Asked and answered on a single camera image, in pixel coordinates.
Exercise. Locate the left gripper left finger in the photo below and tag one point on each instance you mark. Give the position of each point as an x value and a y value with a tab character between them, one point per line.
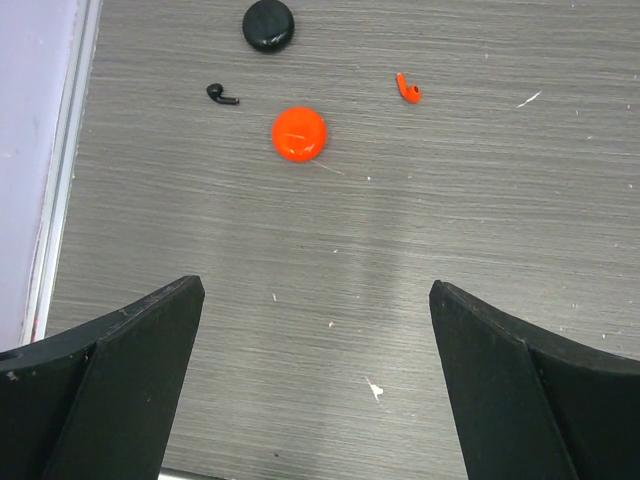
98	401

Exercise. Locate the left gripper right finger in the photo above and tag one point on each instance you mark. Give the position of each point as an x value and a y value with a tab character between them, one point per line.
531	404

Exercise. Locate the orange earbud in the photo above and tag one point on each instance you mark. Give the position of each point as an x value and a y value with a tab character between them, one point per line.
410	93

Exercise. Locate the orange earbud charging case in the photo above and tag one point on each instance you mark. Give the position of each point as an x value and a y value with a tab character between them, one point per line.
299	134

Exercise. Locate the black earbud left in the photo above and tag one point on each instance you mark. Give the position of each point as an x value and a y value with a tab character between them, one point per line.
215	91

